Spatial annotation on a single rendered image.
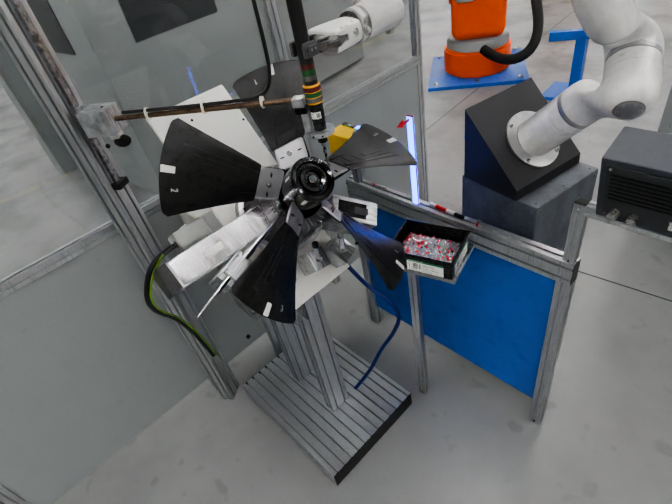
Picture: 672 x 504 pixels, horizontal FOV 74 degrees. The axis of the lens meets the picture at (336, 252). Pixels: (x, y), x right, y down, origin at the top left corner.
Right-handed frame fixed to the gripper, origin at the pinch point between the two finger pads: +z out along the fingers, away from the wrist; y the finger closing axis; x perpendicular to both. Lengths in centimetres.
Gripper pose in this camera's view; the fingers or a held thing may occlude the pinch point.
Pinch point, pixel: (303, 48)
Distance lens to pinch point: 111.2
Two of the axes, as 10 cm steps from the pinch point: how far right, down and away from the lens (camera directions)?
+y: -6.9, -3.7, 6.3
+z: -7.1, 5.4, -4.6
